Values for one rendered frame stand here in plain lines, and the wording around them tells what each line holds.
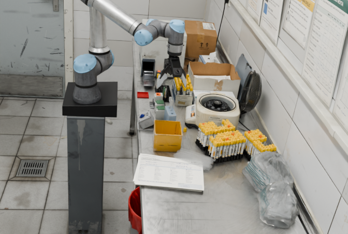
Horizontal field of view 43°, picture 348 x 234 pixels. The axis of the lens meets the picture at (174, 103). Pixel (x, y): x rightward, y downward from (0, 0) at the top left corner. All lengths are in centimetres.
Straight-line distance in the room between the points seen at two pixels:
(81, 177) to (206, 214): 100
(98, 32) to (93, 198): 99
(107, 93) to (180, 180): 77
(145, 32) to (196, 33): 119
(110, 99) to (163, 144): 46
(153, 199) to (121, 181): 149
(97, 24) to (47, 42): 185
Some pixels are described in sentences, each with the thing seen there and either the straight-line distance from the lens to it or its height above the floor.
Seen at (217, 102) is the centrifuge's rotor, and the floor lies 100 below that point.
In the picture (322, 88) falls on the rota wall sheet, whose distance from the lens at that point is 181.
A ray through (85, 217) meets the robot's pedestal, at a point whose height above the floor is 17.
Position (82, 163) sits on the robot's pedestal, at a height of 57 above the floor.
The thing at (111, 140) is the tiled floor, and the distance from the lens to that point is 379.
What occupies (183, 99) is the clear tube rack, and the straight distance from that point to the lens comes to 254.
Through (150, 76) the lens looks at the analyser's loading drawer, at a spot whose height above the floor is 94.
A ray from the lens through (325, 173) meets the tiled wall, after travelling 180.
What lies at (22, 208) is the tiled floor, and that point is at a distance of 317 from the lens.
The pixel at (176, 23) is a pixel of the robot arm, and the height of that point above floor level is 144.
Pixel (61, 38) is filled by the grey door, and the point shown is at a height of 62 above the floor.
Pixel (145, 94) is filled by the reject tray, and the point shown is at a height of 88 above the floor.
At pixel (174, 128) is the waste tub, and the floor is 93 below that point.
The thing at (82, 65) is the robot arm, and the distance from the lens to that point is 231.
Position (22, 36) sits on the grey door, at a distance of 420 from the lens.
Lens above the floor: 210
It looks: 28 degrees down
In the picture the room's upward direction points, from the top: 7 degrees clockwise
